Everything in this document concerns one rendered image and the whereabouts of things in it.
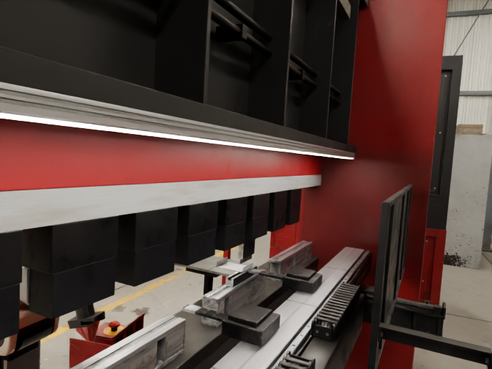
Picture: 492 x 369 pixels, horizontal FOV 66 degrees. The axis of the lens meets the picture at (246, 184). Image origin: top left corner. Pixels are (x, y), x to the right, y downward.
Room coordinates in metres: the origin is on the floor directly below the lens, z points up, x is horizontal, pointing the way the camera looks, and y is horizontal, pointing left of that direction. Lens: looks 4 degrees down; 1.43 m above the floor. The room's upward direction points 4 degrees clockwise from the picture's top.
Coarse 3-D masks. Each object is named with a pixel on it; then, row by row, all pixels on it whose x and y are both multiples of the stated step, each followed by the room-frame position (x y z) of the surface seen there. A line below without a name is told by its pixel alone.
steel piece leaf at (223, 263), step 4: (220, 260) 1.44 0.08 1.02; (224, 260) 1.47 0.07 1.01; (220, 264) 1.44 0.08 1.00; (224, 264) 1.45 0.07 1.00; (228, 264) 1.45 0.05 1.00; (232, 264) 1.45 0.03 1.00; (236, 264) 1.46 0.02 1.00; (240, 264) 1.46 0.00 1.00; (224, 268) 1.40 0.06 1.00; (228, 268) 1.40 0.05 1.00; (232, 268) 1.41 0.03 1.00; (236, 268) 1.41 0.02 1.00; (240, 268) 1.41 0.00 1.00
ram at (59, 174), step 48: (0, 144) 0.55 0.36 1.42; (48, 144) 0.62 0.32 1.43; (96, 144) 0.70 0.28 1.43; (144, 144) 0.82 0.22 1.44; (192, 144) 0.98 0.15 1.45; (0, 192) 0.55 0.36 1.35; (48, 192) 0.62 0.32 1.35; (96, 192) 0.71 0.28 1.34; (144, 192) 0.83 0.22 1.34; (192, 192) 0.99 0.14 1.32; (240, 192) 1.25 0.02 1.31
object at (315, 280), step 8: (248, 272) 1.38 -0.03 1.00; (256, 272) 1.36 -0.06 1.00; (264, 272) 1.37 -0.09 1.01; (272, 272) 1.37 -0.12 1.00; (288, 272) 1.29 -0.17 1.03; (296, 272) 1.29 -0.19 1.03; (304, 272) 1.30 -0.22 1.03; (312, 272) 1.30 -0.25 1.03; (288, 280) 1.26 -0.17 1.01; (296, 280) 1.25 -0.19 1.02; (304, 280) 1.25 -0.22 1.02; (312, 280) 1.25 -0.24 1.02; (320, 280) 1.31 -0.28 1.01; (296, 288) 1.25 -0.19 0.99; (304, 288) 1.24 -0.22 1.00; (312, 288) 1.23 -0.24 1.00
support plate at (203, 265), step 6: (210, 258) 1.53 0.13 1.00; (216, 258) 1.53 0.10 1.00; (222, 258) 1.54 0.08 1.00; (174, 264) 1.44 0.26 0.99; (180, 264) 1.43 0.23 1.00; (192, 264) 1.43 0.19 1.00; (198, 264) 1.43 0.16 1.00; (204, 264) 1.44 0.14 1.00; (210, 264) 1.44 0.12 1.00; (216, 264) 1.45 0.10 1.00; (246, 264) 1.47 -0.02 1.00; (204, 270) 1.38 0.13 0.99; (210, 270) 1.37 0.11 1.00; (216, 270) 1.37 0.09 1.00; (222, 270) 1.38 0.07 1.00; (228, 270) 1.38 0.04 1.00
